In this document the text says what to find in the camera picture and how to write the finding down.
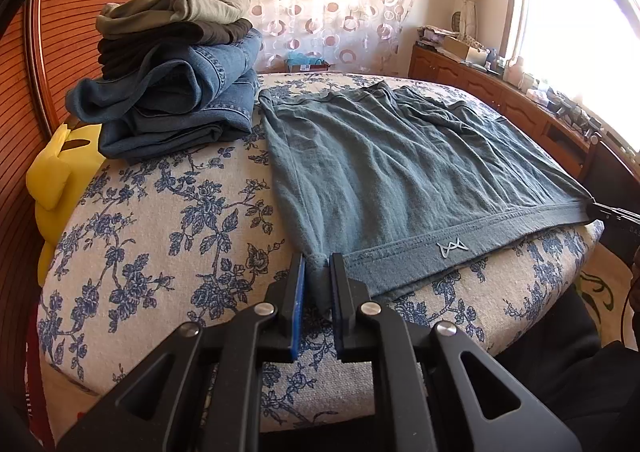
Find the window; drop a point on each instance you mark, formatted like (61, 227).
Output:
(575, 6)

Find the dark brown folded pants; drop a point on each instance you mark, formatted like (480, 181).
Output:
(150, 44)

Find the olive grey folded pants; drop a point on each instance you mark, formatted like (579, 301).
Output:
(170, 9)

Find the patterned floor rug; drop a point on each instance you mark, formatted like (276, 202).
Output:
(600, 282)

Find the open cardboard box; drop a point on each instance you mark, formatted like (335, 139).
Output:
(462, 47)

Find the cardboard box with blue cloth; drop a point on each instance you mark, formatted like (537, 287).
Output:
(305, 62)

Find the yellow plush toy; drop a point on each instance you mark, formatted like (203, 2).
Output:
(55, 182)

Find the light blue folded jeans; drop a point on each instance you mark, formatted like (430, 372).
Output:
(190, 76)

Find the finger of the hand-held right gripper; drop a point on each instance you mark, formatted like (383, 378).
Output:
(612, 217)

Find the wooden side cabinet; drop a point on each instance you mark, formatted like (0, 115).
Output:
(525, 106)

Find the wooden headboard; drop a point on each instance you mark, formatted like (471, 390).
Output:
(65, 31)

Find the pile of papers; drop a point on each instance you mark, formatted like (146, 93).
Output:
(432, 36)

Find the floral blue white bed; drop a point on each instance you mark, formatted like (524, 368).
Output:
(165, 232)

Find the person's dark trousers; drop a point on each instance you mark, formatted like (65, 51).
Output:
(590, 372)

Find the teal pants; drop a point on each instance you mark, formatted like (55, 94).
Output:
(400, 166)

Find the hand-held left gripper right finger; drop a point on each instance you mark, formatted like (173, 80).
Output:
(338, 307)

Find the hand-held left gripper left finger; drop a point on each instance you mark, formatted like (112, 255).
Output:
(299, 307)

